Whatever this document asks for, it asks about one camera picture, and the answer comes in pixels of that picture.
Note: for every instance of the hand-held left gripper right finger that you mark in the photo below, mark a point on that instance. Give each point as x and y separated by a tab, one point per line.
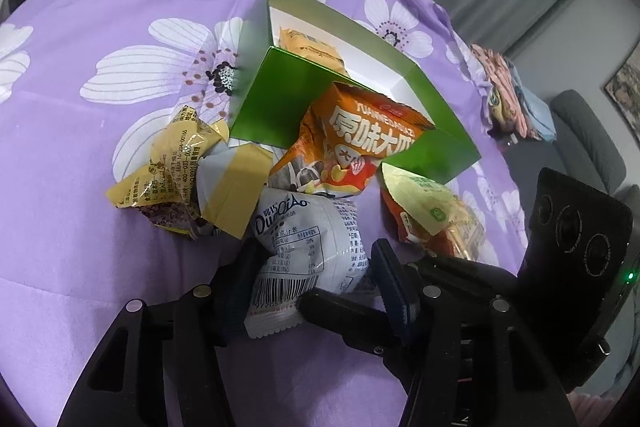
395	292

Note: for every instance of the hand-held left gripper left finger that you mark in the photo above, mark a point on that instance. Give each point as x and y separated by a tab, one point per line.
232	307

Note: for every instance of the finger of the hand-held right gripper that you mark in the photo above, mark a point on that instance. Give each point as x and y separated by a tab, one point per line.
465	272
345	314

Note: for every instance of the red and cream snack packet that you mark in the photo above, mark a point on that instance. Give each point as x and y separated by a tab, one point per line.
430	207

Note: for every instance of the yellow and white snack packet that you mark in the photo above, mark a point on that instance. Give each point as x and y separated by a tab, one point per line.
235	177

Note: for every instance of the orange seed snack packet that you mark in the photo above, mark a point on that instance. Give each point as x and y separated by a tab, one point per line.
360	127

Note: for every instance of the green cardboard box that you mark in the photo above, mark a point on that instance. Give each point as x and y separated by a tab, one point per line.
280	107

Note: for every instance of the yellow-orange snack packet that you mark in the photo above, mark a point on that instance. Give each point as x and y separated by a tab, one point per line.
310	49

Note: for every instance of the person's right forearm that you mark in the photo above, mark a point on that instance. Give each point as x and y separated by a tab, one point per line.
600	414

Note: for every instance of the grey sofa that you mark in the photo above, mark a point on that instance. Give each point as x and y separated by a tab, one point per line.
585	132

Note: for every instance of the pile of folded clothes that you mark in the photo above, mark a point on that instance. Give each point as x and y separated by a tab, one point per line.
505	92

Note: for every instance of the purple floral blanket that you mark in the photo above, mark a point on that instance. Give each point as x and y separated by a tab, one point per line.
75	217

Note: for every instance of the framed wall picture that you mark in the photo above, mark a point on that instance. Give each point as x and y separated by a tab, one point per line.
627	87

